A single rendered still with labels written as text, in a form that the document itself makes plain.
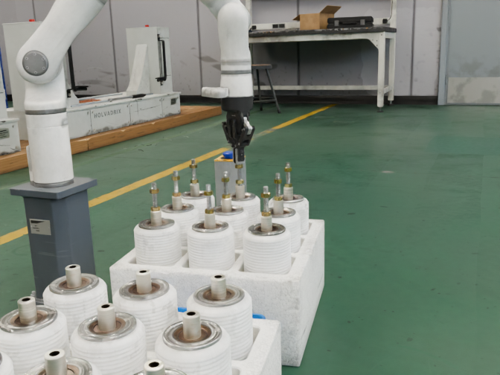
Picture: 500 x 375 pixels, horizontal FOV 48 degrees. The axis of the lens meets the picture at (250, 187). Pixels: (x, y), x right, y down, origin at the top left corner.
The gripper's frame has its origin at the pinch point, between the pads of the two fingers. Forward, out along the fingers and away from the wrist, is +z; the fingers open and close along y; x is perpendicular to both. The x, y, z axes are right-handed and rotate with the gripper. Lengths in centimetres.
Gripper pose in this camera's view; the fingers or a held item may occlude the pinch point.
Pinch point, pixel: (238, 155)
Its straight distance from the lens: 133.5
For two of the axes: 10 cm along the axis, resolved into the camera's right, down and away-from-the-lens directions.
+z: 0.2, 9.7, 2.4
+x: -8.8, 1.4, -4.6
